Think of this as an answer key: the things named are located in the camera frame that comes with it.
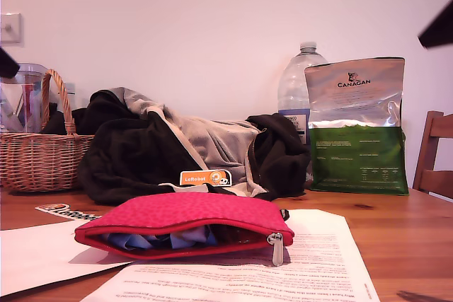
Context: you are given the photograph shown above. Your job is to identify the pink fabric zip pouch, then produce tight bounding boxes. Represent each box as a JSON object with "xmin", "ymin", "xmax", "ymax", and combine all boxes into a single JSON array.
[{"xmin": 74, "ymin": 192, "xmax": 295, "ymax": 267}]

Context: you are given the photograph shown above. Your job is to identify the green silver pet food bag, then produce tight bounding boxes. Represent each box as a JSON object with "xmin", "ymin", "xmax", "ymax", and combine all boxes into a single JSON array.
[{"xmin": 304, "ymin": 56, "xmax": 411, "ymax": 197}]

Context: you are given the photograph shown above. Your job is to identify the clear plastic jug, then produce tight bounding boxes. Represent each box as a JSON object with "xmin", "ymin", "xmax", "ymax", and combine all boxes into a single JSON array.
[{"xmin": 0, "ymin": 62, "xmax": 50, "ymax": 134}]

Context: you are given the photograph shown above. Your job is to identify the wooden chair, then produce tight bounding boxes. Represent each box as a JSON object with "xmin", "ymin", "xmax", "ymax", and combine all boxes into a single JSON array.
[{"xmin": 412, "ymin": 110, "xmax": 453, "ymax": 201}]

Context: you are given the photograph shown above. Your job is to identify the dark brown grey jacket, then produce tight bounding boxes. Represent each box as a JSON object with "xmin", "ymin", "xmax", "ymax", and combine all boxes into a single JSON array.
[{"xmin": 76, "ymin": 86, "xmax": 313, "ymax": 207}]

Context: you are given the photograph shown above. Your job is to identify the black lettered LeRobot sticker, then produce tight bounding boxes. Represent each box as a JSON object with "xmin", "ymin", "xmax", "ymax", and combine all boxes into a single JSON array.
[{"xmin": 34, "ymin": 202, "xmax": 98, "ymax": 223}]

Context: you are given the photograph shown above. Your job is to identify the large clear water bottle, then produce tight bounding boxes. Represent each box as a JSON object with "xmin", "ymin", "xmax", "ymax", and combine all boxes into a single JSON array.
[{"xmin": 277, "ymin": 40, "xmax": 331, "ymax": 185}]

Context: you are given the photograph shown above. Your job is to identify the blank white paper sheet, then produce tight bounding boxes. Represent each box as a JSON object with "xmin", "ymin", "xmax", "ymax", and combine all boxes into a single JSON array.
[{"xmin": 0, "ymin": 219, "xmax": 134, "ymax": 298}]

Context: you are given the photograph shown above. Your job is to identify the blue cloth pouch contents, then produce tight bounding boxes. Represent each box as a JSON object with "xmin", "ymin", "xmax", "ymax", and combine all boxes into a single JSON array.
[{"xmin": 101, "ymin": 224, "xmax": 219, "ymax": 250}]

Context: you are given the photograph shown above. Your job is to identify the orange LeRobot badge sticker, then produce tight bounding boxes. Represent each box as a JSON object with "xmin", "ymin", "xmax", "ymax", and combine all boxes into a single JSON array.
[{"xmin": 179, "ymin": 168, "xmax": 233, "ymax": 187}]

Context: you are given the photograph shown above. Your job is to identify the printed white paper sheet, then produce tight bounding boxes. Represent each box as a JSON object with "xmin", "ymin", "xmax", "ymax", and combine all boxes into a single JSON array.
[{"xmin": 79, "ymin": 209, "xmax": 382, "ymax": 302}]

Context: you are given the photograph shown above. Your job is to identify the white wall switch plate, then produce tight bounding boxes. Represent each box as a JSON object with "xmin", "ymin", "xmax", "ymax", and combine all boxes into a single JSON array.
[{"xmin": 0, "ymin": 12, "xmax": 23, "ymax": 44}]

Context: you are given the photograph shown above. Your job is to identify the wicker basket with handle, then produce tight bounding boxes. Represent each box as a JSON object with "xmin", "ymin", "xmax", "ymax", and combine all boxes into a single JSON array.
[{"xmin": 0, "ymin": 68, "xmax": 96, "ymax": 194}]

